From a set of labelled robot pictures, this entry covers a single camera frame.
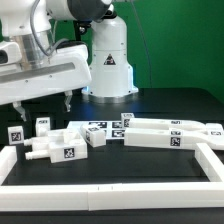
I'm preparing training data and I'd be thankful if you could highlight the white workspace border frame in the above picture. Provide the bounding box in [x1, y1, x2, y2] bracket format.
[0, 143, 224, 212]

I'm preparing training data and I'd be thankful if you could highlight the white thin camera cable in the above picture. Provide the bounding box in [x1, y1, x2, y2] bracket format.
[52, 19, 58, 44]

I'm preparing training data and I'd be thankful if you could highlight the white chair seat part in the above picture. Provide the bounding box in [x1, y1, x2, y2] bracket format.
[24, 129, 88, 163]

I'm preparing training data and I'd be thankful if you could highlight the white chair back frame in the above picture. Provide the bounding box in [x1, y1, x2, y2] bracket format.
[124, 118, 224, 151]

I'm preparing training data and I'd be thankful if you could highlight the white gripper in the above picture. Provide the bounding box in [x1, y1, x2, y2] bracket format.
[0, 44, 91, 122]

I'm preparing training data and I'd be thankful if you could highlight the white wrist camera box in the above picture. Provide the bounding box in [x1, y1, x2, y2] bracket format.
[0, 41, 22, 69]

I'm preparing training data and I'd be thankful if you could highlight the black camera on stand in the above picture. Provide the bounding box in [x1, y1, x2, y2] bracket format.
[73, 21, 91, 42]

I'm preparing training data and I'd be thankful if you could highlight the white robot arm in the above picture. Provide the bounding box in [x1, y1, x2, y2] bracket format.
[0, 0, 138, 117]

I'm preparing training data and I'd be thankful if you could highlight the grey corrugated arm cable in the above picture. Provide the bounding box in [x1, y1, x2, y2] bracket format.
[29, 0, 71, 57]

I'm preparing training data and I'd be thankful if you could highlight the white marker sheet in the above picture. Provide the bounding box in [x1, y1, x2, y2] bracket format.
[68, 120, 124, 140]

